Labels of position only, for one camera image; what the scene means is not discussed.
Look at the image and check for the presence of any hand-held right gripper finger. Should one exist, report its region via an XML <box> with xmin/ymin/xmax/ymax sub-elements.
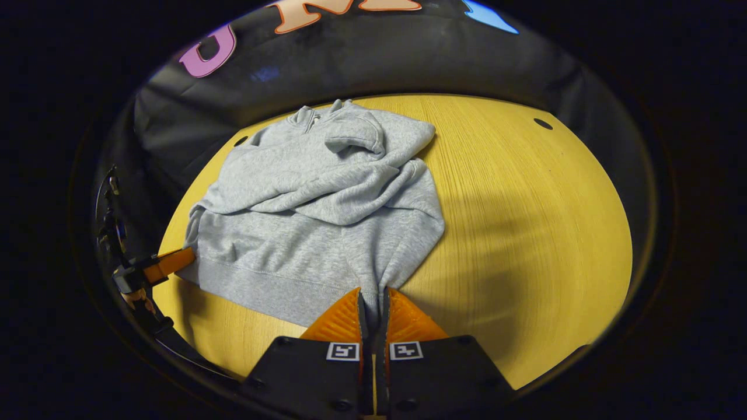
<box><xmin>375</xmin><ymin>287</ymin><xmax>517</xmax><ymax>419</ymax></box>
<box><xmin>242</xmin><ymin>286</ymin><xmax>374</xmax><ymax>420</ymax></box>

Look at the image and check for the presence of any grey zip-collar sweatshirt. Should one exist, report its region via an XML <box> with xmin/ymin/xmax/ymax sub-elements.
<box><xmin>175</xmin><ymin>98</ymin><xmax>446</xmax><ymax>330</ymax></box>

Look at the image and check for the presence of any black backdrop cloth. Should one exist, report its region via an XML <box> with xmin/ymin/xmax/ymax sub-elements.
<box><xmin>88</xmin><ymin>0</ymin><xmax>660</xmax><ymax>246</ymax></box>

